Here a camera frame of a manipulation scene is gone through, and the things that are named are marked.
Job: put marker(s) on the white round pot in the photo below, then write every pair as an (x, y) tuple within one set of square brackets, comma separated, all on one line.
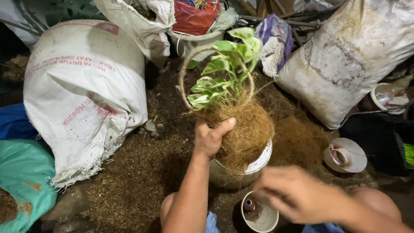
[(226, 176)]

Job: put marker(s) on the person's legs in blue shorts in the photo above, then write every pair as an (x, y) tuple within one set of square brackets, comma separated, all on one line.
[(378, 202)]

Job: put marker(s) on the green leafy plant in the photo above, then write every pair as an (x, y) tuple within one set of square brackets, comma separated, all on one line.
[(58, 13)]

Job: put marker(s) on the white bucket with cloth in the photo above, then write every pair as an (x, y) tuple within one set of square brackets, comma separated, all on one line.
[(197, 42)]

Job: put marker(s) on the tape roll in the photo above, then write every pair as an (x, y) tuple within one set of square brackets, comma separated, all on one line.
[(339, 156)]

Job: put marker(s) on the teal sack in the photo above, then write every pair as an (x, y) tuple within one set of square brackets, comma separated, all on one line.
[(26, 181)]

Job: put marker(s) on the brown thread spool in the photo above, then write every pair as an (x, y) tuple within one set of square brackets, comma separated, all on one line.
[(249, 206)]

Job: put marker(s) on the white bowl with clear bottle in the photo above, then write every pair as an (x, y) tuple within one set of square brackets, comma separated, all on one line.
[(388, 97)]

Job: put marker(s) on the purple and white plastic bag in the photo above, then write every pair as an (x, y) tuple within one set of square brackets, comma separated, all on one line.
[(275, 42)]

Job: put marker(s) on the person's left hand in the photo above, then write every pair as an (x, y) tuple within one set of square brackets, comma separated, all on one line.
[(207, 139)]

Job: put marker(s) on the person's right fingers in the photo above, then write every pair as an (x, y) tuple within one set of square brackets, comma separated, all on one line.
[(271, 187)]

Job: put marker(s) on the white sack with red print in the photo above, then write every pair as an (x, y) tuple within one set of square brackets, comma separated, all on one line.
[(81, 97)]

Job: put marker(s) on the white ribbed bowl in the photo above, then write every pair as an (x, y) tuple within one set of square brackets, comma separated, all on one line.
[(267, 220)]

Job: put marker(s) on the bright green bundle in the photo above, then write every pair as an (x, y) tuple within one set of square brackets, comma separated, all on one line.
[(409, 154)]

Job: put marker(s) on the blue sack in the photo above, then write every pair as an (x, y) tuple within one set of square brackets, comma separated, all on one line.
[(14, 123)]

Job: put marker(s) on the coir ball with variegated plant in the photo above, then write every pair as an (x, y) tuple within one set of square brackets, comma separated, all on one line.
[(249, 129)]

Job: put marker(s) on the person's right hand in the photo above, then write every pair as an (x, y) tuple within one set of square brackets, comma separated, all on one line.
[(307, 197)]

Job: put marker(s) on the black bag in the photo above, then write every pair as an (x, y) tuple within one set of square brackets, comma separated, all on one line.
[(375, 139)]

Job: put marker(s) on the open white woven sack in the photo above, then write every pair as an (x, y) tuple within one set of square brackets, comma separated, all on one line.
[(145, 26)]

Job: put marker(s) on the red plastic bag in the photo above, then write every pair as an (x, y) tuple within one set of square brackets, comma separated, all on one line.
[(194, 17)]

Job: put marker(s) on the dirty white sack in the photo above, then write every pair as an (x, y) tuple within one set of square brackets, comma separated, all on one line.
[(346, 61)]

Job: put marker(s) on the heap of coconut fibre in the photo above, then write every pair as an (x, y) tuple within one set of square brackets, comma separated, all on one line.
[(297, 142)]

